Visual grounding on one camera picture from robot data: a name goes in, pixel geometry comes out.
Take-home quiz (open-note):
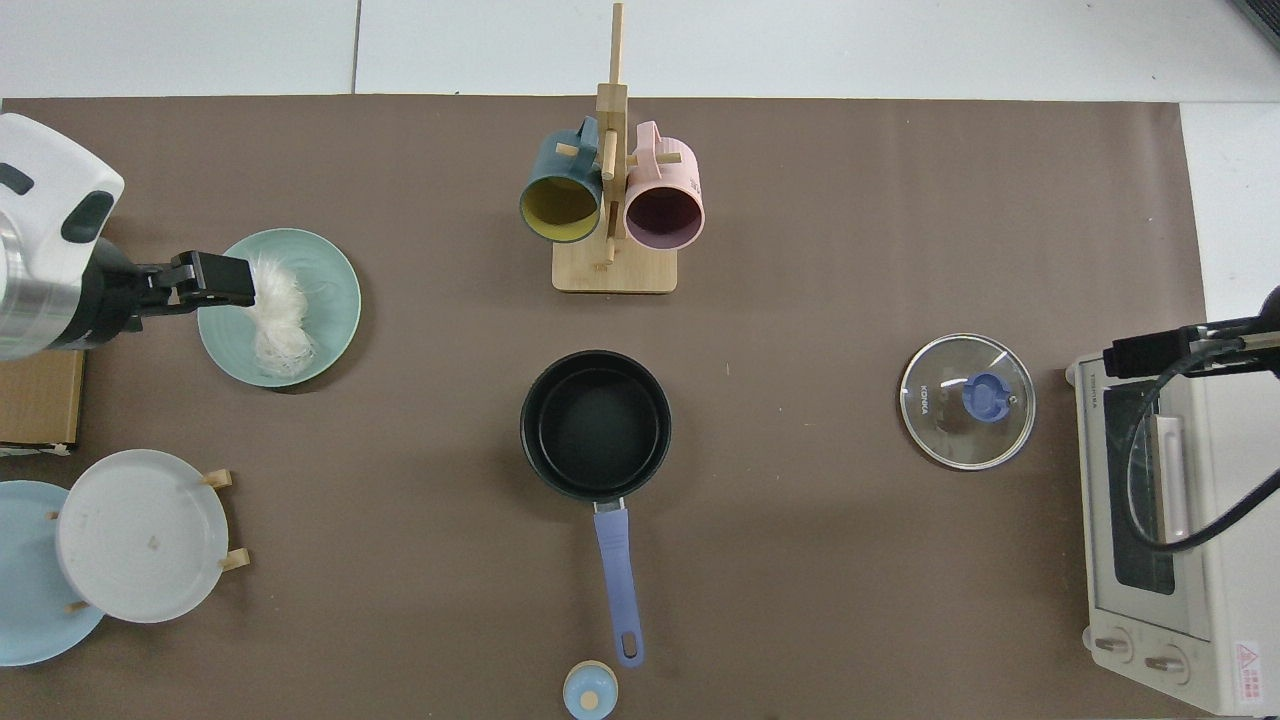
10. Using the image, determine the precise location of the white vermicelli bundle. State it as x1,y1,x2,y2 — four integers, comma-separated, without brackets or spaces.
246,252,321,377

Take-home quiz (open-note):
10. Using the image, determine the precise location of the glass lid blue knob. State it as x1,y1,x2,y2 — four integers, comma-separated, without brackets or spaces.
899,333,1037,472

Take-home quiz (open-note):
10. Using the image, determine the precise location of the pale green plate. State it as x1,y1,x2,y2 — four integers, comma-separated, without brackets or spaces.
197,228,363,390

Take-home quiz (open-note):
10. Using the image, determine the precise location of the wooden plate rack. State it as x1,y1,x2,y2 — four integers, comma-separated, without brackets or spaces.
45,468,251,613

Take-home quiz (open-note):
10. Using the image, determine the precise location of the white frosted plate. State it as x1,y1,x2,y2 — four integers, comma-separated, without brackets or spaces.
56,449,230,625

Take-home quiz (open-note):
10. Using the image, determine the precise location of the light blue plate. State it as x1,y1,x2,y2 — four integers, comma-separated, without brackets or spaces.
0,481,107,668

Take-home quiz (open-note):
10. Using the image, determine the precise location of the pale toaster oven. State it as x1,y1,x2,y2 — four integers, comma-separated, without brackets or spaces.
1065,333,1280,717

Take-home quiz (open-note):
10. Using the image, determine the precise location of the dark corner object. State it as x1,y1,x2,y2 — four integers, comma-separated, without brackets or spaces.
1228,0,1280,51

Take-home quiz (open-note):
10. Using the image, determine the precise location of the dark teal mug yellow inside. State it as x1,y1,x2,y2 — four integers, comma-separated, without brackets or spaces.
518,116,605,244

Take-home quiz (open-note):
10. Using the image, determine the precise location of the brown table cloth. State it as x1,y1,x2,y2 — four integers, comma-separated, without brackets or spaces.
0,95,1209,720

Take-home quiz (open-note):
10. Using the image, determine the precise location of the wooden cup stand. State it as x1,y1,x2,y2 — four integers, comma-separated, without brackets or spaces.
552,2,683,295

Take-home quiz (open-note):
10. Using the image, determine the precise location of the pink mug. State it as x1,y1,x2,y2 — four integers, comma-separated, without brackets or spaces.
623,121,706,251

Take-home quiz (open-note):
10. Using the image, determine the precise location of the small blue round thing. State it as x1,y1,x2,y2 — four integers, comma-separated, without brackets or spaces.
563,661,619,720

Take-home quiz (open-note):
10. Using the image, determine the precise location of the wire basket wooden floor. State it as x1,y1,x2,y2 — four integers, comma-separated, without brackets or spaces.
0,348,85,457

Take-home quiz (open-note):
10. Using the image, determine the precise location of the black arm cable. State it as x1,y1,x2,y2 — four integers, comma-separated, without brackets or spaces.
1127,343,1280,552

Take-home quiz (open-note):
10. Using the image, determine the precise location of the black pot lavender handle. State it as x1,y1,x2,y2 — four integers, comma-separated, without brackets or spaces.
519,350,673,670

